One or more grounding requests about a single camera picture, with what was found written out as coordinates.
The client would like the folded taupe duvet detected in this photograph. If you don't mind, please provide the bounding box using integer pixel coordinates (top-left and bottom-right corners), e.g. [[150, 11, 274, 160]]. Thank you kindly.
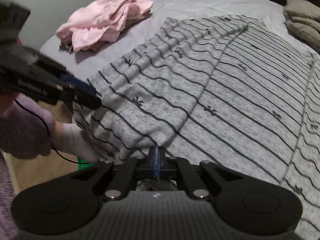
[[283, 0, 319, 53]]

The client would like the lavender bed sheet mattress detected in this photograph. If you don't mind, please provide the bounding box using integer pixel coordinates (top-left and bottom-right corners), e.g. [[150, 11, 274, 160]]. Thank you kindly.
[[41, 0, 315, 80]]

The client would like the white gloved hand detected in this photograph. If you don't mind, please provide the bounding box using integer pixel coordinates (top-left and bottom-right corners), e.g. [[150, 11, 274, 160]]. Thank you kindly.
[[50, 121, 100, 163]]

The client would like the black thin cable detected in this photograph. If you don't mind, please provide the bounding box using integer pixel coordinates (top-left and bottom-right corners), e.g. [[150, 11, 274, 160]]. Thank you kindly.
[[13, 99, 94, 165]]

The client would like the grey striped knit garment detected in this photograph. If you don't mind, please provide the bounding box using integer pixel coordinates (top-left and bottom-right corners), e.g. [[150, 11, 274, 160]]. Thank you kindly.
[[73, 15, 319, 239]]

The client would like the purple fuzzy sleeve forearm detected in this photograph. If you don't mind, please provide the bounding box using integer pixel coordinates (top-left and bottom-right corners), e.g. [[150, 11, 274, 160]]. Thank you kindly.
[[1, 93, 55, 239]]

